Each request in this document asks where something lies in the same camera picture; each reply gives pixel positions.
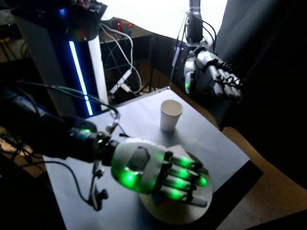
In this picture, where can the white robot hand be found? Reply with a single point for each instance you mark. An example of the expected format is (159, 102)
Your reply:
(206, 58)
(134, 165)

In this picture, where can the white paper sheet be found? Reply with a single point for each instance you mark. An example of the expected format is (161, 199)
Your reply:
(206, 143)
(115, 210)

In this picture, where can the white power strip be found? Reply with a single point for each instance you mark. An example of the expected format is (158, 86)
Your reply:
(121, 82)

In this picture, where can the black curtain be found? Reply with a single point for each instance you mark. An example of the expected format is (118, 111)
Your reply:
(275, 72)

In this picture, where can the robot tower with blue light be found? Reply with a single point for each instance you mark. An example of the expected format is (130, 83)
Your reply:
(55, 60)

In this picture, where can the white paper cup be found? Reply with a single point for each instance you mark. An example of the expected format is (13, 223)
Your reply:
(170, 117)

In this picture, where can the round beige plate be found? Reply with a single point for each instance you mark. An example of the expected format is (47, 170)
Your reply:
(177, 214)

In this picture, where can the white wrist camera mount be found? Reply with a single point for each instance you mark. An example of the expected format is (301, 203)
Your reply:
(96, 191)

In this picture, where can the black box with red light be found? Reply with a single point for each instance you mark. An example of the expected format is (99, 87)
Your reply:
(122, 26)

